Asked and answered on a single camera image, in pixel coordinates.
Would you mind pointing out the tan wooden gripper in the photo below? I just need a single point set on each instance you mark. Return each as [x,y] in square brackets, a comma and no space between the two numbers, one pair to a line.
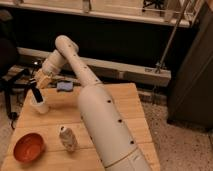
[42,80]

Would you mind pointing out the black whiteboard eraser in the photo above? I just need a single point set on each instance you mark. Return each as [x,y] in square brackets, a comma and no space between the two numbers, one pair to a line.
[35,90]

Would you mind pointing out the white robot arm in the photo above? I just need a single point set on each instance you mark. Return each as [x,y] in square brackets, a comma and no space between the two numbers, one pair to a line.
[113,141]

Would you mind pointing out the white ceramic cup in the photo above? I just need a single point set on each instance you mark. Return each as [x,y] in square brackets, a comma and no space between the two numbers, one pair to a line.
[41,107]

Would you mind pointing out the blue sponge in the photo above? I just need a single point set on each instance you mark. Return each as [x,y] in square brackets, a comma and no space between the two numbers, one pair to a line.
[65,86]

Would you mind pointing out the black office chair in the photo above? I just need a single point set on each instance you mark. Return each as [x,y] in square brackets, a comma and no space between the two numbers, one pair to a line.
[9,56]

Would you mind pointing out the clear plastic bottle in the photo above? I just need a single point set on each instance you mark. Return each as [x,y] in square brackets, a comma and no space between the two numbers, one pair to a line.
[68,139]

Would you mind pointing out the red-orange bowl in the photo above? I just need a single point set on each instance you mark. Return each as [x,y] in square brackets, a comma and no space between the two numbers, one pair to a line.
[29,148]

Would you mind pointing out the metal tripod pole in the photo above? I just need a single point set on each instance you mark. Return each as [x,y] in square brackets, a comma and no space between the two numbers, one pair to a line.
[159,38]

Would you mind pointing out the dark cabinet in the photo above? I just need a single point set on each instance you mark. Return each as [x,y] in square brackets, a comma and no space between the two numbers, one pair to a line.
[190,97]

